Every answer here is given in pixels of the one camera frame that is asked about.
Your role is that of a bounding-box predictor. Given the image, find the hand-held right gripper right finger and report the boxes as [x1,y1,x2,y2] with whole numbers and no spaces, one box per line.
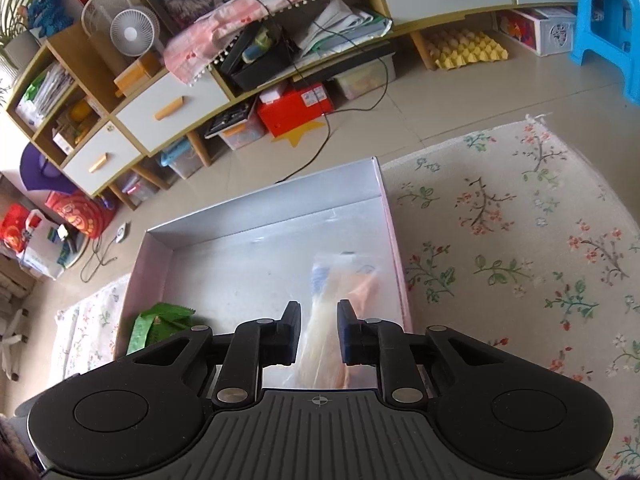
[337,299,521,406]

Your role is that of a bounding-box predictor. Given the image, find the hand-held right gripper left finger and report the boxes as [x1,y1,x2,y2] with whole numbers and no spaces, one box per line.
[117,301,302,408]

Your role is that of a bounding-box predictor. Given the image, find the white translucent snack packet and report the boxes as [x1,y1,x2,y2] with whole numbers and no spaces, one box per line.
[295,251,381,391]

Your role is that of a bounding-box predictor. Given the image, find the pink cardboard box silver inside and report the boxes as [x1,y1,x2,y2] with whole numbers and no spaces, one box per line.
[114,156,414,391]

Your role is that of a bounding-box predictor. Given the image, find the green snack packet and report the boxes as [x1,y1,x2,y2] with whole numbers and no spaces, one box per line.
[127,302,196,356]

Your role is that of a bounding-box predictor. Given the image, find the clear storage bin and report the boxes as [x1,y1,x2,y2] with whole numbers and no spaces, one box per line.
[217,110,266,151]
[332,57,396,101]

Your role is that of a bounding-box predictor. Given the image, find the blue lid storage bin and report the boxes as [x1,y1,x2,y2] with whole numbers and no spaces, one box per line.
[160,140,206,181]

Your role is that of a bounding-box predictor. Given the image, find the red cardboard box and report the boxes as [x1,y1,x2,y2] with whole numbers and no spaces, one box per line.
[257,82,335,137]

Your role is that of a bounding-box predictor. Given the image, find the red printed bag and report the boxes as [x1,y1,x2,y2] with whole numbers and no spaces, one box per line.
[45,192,116,241]

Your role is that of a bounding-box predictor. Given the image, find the white bag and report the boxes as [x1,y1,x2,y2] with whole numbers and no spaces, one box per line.
[15,210,76,281]

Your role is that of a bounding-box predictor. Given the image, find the black plastic case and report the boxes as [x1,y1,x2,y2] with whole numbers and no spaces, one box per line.
[220,22,301,92]

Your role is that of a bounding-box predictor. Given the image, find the white chair base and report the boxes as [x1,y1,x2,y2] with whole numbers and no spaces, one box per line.
[0,305,31,381]

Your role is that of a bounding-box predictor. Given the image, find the small wooden box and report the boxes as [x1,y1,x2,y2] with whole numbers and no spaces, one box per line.
[114,52,163,96]

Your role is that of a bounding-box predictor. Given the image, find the pink floral cloth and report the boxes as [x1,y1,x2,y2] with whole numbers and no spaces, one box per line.
[162,0,426,86]

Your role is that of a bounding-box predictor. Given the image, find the stack of papers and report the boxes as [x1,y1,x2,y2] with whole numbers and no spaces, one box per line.
[295,0,393,56]

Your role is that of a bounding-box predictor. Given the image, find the yellow egg tray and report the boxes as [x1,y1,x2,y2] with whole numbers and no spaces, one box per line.
[420,27,510,70]

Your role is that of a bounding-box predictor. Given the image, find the white desk fan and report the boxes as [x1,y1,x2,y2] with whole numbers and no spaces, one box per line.
[110,6,162,58]

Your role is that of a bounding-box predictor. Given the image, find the wooden cabinet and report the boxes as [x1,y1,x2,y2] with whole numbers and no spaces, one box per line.
[2,0,586,211]

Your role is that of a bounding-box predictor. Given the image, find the white box red print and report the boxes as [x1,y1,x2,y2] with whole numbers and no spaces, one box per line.
[497,7,578,57]

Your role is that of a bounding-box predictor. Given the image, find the white round fan grille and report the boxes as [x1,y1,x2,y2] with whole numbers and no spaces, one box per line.
[81,0,133,41]

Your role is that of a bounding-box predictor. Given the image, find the potted green plant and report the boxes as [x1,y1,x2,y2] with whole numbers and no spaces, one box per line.
[0,0,43,81]

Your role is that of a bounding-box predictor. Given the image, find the blue ornament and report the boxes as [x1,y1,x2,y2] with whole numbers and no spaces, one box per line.
[25,0,83,41]

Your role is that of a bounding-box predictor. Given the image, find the blue plastic stool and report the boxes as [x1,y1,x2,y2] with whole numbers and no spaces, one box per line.
[570,0,640,98]

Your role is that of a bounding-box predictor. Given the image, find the black cable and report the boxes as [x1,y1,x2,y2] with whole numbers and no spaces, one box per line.
[272,50,391,184]

